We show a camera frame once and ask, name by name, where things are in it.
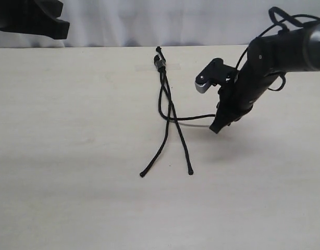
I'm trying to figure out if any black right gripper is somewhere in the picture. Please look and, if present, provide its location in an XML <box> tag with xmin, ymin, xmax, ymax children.
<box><xmin>210</xmin><ymin>62</ymin><xmax>274</xmax><ymax>134</ymax></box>

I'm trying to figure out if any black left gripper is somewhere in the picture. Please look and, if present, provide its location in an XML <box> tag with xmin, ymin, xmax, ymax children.
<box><xmin>0</xmin><ymin>0</ymin><xmax>70</xmax><ymax>40</ymax></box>

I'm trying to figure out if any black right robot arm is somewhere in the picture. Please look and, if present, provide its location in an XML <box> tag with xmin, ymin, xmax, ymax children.
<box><xmin>210</xmin><ymin>24</ymin><xmax>320</xmax><ymax>133</ymax></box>

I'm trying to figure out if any white curtain backdrop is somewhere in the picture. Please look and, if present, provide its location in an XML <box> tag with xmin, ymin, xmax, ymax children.
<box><xmin>0</xmin><ymin>1</ymin><xmax>320</xmax><ymax>48</ymax></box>

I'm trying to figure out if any clear adhesive tape strip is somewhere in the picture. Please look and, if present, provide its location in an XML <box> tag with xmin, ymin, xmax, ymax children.
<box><xmin>134</xmin><ymin>64</ymin><xmax>181</xmax><ymax>72</ymax></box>

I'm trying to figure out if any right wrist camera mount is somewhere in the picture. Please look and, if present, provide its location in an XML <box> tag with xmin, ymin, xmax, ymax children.
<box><xmin>195</xmin><ymin>58</ymin><xmax>239</xmax><ymax>94</ymax></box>

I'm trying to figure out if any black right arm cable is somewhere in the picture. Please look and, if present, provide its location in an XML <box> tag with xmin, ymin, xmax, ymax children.
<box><xmin>234</xmin><ymin>7</ymin><xmax>320</xmax><ymax>92</ymax></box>

